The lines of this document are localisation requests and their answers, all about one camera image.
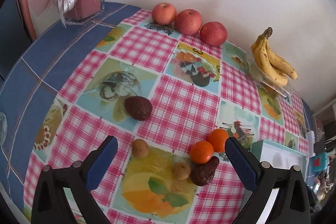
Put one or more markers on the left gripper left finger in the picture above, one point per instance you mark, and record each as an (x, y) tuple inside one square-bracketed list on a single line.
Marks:
[(50, 204)]

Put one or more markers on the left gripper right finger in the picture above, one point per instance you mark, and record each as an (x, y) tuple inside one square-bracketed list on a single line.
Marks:
[(257, 177)]

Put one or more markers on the orange tangerine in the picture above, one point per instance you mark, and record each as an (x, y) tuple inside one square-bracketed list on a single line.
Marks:
[(217, 138), (201, 152)]

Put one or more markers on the small brown kiwi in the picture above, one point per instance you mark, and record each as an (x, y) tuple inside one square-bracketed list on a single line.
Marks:
[(181, 171), (139, 148)]

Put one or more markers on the large dark avocado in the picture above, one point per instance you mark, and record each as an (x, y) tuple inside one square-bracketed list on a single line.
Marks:
[(139, 108)]

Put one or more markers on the white tray with teal rim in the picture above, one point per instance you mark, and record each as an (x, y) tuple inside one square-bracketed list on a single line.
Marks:
[(280, 158)]

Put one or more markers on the teal tin box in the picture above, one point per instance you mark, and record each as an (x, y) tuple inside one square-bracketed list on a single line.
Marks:
[(320, 162)]

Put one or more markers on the black power adapter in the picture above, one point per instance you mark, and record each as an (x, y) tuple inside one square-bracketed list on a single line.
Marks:
[(319, 147)]

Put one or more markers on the white power strip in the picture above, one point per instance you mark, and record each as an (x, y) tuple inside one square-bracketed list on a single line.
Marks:
[(310, 136)]

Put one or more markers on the glass mug with logo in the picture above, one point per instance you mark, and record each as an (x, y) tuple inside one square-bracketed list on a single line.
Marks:
[(3, 128)]

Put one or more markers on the clear plastic fruit container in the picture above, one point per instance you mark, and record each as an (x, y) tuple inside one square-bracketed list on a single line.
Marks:
[(262, 79)]

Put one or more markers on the blue underlying tablecloth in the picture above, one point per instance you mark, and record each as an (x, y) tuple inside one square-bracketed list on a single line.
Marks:
[(35, 80)]

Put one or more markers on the upper spotted banana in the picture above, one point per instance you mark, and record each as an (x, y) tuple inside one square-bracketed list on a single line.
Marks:
[(277, 61)]

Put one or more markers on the pink checkered fruit tablecloth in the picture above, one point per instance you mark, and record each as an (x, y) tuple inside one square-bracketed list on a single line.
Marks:
[(193, 89)]

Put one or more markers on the lower yellow banana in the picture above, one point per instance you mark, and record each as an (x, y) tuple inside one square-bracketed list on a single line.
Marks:
[(262, 60)]

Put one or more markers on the red apple nearest bananas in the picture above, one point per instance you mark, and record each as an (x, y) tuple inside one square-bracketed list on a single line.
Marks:
[(214, 34)]

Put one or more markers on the middle red apple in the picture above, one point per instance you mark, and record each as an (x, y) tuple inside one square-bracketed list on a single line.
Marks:
[(188, 22)]

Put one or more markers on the clear square vase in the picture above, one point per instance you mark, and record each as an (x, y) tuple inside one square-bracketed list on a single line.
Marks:
[(80, 12)]

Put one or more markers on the far pale red apple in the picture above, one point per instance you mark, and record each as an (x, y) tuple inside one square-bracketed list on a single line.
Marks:
[(164, 13)]

